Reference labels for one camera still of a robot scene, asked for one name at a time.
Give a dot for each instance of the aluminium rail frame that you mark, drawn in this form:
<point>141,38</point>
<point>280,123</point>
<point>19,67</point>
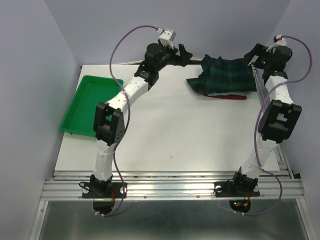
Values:
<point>183,169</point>

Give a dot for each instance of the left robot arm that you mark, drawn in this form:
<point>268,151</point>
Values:
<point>109,124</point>

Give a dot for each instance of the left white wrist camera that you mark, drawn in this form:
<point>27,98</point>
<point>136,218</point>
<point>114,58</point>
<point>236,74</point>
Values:
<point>166,37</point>

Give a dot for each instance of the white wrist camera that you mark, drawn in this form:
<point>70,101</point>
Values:
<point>166,37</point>
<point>278,40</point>

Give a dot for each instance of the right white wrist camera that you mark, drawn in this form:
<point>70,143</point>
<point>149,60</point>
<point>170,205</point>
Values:
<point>278,40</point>

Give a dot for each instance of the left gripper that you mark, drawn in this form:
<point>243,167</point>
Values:
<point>181,60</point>

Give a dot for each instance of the light blue denim skirt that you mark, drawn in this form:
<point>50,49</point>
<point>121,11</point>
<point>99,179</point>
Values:
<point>236,93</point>

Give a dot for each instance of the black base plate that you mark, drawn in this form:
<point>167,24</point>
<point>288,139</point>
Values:
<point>226,189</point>
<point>116,191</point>

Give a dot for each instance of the green plastic tray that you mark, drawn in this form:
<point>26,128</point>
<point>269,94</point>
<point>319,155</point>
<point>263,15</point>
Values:
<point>79,117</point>

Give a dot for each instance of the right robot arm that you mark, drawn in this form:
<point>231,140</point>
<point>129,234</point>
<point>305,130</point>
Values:
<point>276,119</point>

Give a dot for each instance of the red polka dot skirt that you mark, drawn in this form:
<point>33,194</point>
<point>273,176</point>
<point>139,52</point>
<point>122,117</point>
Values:
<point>227,96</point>

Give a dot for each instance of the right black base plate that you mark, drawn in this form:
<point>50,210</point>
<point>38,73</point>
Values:
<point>226,189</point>

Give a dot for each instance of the green navy plaid skirt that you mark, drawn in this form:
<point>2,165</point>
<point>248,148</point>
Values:
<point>221,76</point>

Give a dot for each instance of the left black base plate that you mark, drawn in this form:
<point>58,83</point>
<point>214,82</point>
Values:
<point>116,191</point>

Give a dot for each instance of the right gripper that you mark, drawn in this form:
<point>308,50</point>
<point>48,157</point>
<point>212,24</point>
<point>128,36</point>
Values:
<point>254,51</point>

